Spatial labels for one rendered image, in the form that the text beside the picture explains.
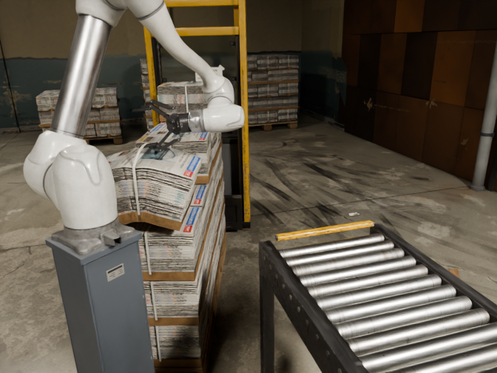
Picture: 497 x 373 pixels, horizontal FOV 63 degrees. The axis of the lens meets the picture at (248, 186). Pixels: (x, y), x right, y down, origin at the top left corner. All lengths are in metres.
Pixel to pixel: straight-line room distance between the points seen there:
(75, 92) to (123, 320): 0.73
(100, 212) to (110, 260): 0.15
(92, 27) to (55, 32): 7.22
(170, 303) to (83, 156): 0.88
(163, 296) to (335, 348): 0.92
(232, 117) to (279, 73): 5.84
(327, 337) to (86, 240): 0.72
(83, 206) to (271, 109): 6.34
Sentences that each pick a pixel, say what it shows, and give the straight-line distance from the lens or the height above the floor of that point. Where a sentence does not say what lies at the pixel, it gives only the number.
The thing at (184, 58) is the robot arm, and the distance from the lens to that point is 1.47.
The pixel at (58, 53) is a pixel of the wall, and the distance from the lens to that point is 8.65.
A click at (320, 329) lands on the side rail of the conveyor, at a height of 0.80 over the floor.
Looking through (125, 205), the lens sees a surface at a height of 0.97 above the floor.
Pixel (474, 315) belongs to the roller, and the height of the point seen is 0.80.
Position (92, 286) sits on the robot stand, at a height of 0.90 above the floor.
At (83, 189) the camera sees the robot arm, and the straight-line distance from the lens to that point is 1.20.
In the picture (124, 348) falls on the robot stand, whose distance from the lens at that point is 1.46.
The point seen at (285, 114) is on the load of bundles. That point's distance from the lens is 7.51.
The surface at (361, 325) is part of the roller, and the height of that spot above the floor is 0.80.
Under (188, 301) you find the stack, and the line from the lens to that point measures 1.84.
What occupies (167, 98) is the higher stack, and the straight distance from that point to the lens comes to 2.72.
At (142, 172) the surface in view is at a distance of 1.56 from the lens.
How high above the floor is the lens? 1.55
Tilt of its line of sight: 20 degrees down
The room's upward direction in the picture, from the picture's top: 1 degrees counter-clockwise
